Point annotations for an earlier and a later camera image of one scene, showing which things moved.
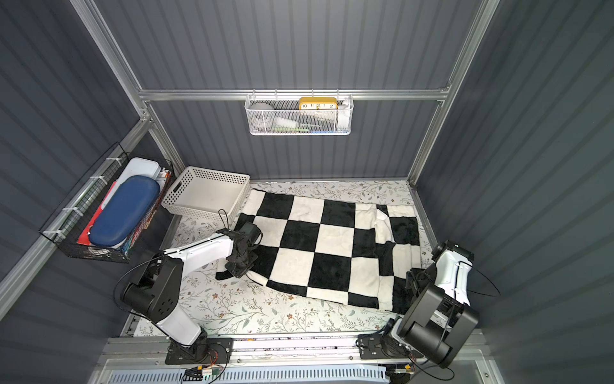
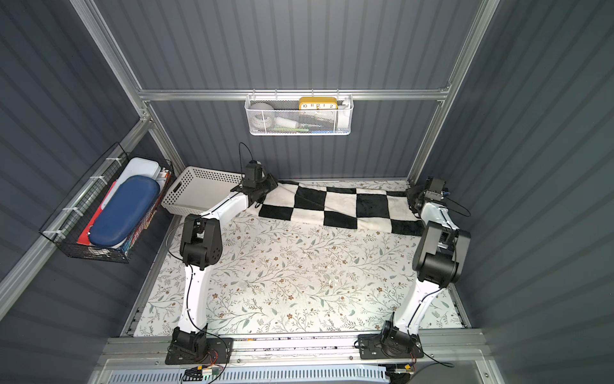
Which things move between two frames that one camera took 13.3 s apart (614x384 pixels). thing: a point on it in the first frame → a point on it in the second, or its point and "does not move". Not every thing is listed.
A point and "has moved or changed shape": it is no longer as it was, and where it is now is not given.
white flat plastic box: (133, 167) does not move
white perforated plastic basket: (209, 194) does not move
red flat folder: (84, 239) does not move
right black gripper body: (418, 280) → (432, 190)
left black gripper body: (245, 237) → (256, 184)
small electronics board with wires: (198, 372) does not move
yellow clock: (318, 103) does not move
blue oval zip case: (132, 199) does not move
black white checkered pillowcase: (356, 254) has moved or changed shape
